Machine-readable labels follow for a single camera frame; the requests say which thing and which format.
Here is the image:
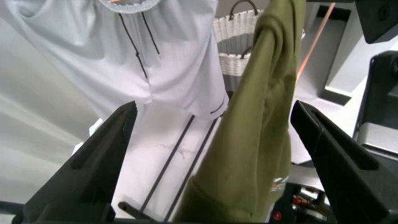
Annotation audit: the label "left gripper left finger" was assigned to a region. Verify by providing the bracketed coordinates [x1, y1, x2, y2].
[12, 101, 138, 223]

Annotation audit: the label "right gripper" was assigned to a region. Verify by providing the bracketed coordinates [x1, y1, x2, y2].
[356, 0, 398, 44]

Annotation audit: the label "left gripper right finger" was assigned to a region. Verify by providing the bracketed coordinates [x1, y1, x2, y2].
[290, 100, 398, 223]

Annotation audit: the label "green garment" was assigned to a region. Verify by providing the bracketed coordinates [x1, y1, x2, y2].
[174, 0, 307, 223]

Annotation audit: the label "pale grey shorts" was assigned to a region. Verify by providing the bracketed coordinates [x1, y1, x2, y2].
[0, 0, 229, 121]

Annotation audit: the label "black clothes rack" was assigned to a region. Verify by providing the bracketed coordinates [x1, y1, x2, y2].
[118, 114, 218, 222]

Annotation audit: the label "white laundry basket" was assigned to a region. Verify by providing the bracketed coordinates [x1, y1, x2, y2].
[213, 0, 305, 91]

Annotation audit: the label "white curtain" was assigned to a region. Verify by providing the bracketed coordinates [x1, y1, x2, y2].
[0, 18, 103, 206]

